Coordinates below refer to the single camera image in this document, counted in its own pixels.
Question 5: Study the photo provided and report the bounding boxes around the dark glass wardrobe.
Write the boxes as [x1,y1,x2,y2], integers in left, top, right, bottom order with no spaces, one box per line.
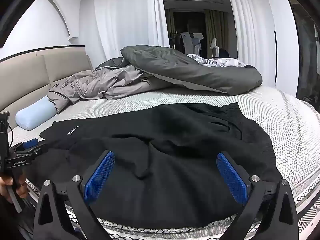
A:
[285,0,320,103]

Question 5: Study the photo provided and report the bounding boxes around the black pants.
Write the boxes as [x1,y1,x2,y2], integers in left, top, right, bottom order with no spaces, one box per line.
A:
[25,102,282,230]

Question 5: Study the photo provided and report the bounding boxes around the olive drape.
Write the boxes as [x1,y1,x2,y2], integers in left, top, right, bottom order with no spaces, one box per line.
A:
[205,9,229,58]

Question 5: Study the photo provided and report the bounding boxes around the person's left hand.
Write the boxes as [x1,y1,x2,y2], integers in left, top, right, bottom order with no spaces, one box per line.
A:
[0,175,28,204]

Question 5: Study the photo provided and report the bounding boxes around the hanging pale garment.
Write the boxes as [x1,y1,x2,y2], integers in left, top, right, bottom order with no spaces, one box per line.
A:
[180,32,203,55]

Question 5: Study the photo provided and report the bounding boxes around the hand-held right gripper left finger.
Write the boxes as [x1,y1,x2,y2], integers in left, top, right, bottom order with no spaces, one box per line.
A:
[33,151,115,240]

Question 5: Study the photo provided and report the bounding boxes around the zigzag patterned rug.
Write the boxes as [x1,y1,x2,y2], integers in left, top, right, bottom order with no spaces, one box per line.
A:
[297,200,320,230]

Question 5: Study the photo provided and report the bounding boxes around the light blue bolster pillow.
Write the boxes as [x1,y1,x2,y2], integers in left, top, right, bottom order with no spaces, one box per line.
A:
[15,96,58,131]

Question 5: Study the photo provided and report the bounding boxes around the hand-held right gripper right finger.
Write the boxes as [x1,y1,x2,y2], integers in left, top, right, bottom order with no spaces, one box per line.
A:
[216,151,299,240]

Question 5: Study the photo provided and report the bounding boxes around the white sheer curtain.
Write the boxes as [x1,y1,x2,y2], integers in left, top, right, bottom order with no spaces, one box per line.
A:
[224,0,275,63]
[94,0,170,63]

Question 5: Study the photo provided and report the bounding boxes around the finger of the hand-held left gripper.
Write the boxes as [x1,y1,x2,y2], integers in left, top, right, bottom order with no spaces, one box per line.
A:
[15,138,39,152]
[30,142,49,157]

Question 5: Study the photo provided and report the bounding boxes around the white patterned blanket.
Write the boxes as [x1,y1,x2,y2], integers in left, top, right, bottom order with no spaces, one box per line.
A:
[186,54,253,68]

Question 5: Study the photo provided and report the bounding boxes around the light grey crumpled sheet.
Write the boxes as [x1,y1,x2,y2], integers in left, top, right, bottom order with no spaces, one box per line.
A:
[0,45,94,120]

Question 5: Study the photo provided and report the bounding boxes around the white chair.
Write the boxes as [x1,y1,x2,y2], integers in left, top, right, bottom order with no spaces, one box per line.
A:
[210,38,220,55]

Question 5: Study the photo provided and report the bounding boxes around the grey duvet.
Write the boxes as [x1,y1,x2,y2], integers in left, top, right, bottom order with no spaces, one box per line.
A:
[47,45,263,113]

